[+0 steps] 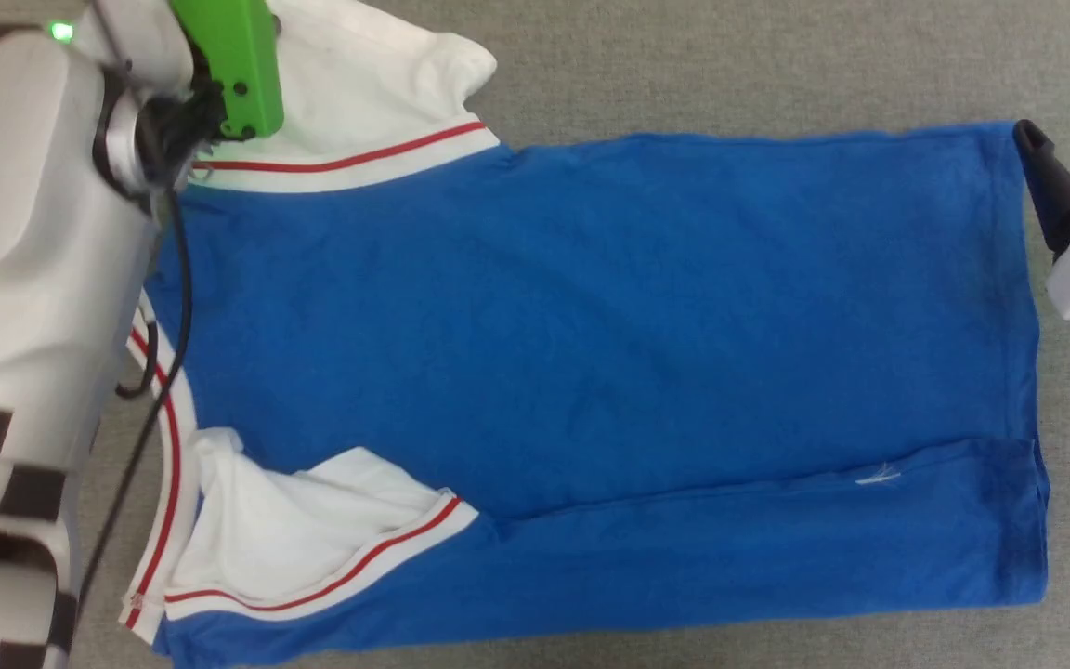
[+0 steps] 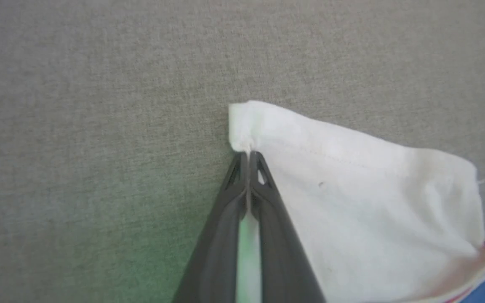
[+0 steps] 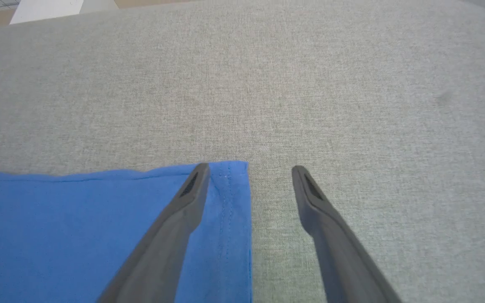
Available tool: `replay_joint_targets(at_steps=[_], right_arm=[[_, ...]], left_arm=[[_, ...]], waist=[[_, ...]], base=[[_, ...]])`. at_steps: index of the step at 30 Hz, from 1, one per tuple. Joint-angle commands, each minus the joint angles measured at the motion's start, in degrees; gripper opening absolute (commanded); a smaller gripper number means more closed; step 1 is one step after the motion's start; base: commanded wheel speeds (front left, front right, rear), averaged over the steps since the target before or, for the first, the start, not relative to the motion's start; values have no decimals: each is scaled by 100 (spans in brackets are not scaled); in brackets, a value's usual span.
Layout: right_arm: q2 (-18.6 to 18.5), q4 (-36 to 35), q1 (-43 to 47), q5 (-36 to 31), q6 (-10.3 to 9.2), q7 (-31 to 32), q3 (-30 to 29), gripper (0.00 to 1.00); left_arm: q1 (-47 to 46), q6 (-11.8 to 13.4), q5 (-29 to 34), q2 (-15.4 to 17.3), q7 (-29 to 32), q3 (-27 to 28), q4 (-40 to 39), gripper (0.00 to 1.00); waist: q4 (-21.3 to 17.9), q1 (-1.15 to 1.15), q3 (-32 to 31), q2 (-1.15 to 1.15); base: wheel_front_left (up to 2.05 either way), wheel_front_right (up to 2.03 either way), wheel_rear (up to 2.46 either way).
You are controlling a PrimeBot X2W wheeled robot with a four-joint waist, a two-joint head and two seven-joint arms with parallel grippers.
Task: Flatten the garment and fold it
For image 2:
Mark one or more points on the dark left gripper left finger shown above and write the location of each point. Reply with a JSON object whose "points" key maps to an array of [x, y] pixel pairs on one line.
{"points": [[217, 244]]}

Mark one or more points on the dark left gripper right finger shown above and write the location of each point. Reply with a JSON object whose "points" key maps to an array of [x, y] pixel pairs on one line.
{"points": [[280, 244]]}

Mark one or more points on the blue and white garment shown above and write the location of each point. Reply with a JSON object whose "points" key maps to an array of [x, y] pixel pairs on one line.
{"points": [[373, 210]]}

